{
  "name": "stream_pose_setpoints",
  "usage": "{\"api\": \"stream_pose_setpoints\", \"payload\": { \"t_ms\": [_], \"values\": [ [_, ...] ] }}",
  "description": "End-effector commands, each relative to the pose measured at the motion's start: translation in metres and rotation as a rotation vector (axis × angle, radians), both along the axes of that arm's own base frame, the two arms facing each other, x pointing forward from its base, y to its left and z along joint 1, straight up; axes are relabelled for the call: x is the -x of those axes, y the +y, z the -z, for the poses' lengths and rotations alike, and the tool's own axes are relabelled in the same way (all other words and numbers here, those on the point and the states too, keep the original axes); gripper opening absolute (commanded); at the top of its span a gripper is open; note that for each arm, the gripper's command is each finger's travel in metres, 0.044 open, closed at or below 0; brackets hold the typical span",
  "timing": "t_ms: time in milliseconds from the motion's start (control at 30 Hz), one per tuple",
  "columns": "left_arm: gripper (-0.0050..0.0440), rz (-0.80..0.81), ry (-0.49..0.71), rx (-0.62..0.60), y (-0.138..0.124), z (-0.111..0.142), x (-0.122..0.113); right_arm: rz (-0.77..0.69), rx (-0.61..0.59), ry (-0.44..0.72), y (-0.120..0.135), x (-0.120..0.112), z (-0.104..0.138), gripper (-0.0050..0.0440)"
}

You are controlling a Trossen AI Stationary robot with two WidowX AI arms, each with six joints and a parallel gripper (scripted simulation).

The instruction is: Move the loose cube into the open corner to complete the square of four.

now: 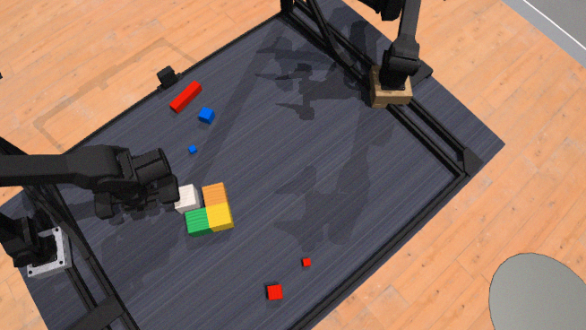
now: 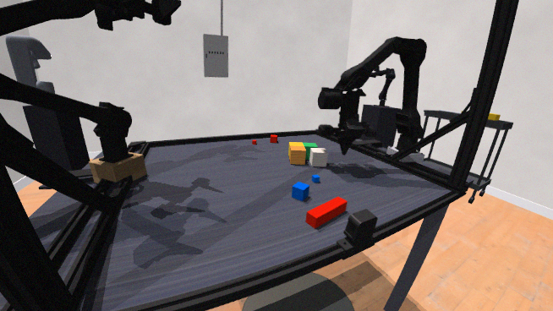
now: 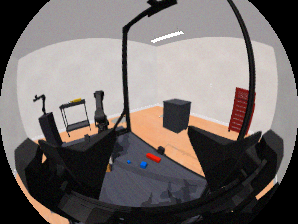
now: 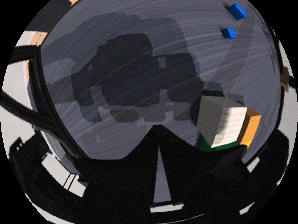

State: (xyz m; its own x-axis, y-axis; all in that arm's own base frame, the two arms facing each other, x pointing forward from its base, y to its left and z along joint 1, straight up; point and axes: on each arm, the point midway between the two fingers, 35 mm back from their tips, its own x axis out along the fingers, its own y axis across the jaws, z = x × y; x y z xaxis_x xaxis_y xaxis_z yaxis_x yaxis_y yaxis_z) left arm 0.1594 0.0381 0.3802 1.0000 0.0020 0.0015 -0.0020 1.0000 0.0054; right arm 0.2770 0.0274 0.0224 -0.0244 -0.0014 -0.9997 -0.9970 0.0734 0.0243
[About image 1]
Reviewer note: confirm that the orange wooden cube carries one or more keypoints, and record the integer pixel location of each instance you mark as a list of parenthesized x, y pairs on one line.
[(215, 194)]

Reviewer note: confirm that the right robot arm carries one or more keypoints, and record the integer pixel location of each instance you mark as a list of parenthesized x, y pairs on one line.
[(91, 167)]

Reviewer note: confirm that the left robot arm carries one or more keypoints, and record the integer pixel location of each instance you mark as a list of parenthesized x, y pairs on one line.
[(402, 55)]

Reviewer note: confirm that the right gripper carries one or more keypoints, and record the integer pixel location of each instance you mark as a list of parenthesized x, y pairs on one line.
[(167, 191)]

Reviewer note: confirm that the yellow cube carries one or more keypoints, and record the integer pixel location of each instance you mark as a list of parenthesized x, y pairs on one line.
[(219, 217)]

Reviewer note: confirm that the green cube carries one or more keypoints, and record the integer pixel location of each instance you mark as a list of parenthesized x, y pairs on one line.
[(197, 222)]

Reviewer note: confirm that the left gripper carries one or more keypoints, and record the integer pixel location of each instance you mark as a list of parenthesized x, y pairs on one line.
[(392, 9)]

